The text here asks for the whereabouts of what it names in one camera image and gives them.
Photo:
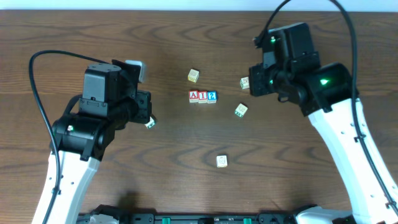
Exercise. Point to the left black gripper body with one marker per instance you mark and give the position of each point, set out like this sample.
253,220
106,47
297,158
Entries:
143,107

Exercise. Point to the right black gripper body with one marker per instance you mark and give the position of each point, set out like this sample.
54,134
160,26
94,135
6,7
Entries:
257,81

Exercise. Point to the red letter A block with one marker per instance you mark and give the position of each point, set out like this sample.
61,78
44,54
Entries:
193,96

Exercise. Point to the blue number 2 block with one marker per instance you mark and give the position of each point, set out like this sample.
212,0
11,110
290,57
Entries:
212,97

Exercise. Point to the red letter I block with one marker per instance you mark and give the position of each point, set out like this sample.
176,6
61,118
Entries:
202,96

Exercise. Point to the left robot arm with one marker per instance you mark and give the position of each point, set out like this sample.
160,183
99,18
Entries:
80,143

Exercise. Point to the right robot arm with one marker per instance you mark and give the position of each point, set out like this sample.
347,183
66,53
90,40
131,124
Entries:
325,97

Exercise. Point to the green picture block upper right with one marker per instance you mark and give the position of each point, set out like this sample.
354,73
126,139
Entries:
244,83

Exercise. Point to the green block left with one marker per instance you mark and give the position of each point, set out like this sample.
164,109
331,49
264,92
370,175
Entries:
151,123

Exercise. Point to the green block centre right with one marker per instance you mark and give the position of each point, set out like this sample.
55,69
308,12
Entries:
241,110

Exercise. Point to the yellow-edged wooden block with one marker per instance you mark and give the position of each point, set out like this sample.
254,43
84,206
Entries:
193,75

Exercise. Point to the plain wooden block front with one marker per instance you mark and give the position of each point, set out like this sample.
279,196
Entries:
221,161

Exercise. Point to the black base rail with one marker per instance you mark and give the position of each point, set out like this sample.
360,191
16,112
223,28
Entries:
202,219

